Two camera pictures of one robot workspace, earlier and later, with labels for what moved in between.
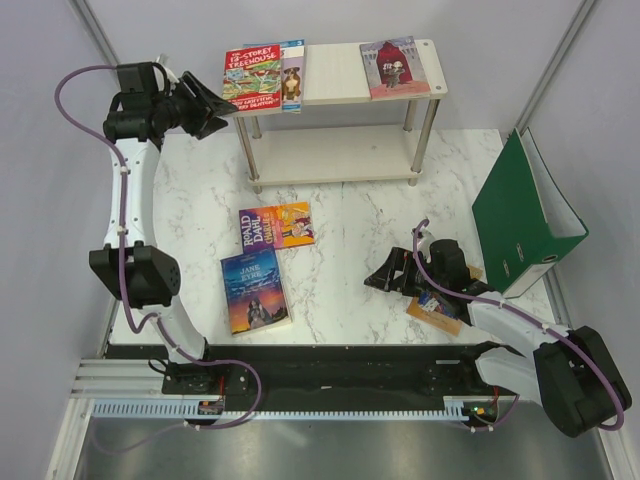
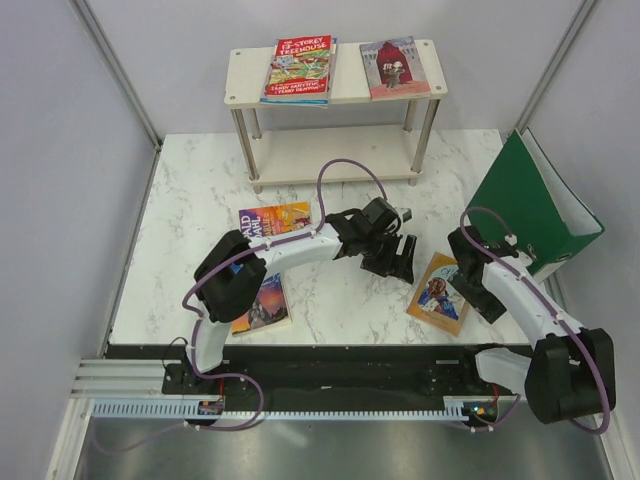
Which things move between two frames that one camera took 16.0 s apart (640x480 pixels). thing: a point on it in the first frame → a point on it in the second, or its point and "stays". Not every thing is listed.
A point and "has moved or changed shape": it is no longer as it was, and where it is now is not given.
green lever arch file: [525, 219] has moved or changed shape
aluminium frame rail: [110, 378] stays
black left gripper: [204, 109] → [394, 265]
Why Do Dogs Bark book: [293, 56] → [296, 100]
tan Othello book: [437, 310] stays
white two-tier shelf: [335, 73] stays
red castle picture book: [393, 69] stays
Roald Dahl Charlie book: [283, 226] stays
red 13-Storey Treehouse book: [252, 78] → [300, 71]
